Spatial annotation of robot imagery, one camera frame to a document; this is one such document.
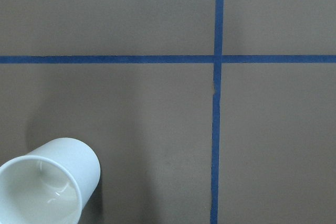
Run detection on white cup on tree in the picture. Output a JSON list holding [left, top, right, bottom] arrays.
[[1, 137, 101, 223]]

